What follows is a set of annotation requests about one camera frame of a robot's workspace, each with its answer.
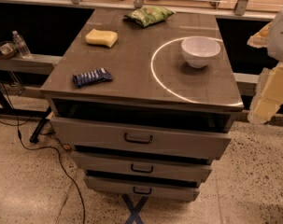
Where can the yellow sponge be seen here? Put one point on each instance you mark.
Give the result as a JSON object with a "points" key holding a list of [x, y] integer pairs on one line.
{"points": [[103, 38]]}

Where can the grey drawer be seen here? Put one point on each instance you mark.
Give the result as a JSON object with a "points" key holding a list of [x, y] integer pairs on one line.
{"points": [[124, 137], [100, 164], [143, 189]]}

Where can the grey side shelf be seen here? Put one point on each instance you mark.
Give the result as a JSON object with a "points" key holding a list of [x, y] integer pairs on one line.
{"points": [[38, 64]]}

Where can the bottom grey drawer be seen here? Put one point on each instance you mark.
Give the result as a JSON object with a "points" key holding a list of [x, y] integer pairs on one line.
{"points": [[143, 189]]}

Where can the white bowl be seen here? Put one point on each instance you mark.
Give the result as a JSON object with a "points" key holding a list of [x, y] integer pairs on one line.
{"points": [[199, 51]]}

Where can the dark bowl with items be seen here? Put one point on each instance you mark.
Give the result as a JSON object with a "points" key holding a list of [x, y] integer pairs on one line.
{"points": [[7, 50]]}

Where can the blue snack bar wrapper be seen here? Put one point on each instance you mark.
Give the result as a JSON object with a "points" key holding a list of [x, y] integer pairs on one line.
{"points": [[91, 77]]}

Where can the top grey drawer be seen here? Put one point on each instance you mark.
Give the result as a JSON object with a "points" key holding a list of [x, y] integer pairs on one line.
{"points": [[124, 137]]}

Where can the middle grey drawer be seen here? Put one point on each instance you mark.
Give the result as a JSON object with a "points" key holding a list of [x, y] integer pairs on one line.
{"points": [[100, 164]]}

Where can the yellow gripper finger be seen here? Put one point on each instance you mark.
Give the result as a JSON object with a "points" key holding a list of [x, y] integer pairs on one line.
{"points": [[269, 95], [260, 39]]}

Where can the clear plastic water bottle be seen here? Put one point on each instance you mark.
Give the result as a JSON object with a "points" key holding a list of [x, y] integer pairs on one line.
{"points": [[21, 45]]}

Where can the green jalapeno chip bag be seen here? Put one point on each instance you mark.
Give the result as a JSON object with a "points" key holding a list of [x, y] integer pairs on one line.
{"points": [[146, 16]]}

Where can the grey drawer cabinet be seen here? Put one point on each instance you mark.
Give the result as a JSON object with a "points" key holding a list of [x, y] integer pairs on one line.
{"points": [[152, 85]]}

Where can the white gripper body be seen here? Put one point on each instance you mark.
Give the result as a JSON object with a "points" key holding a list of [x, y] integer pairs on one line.
{"points": [[281, 39]]}

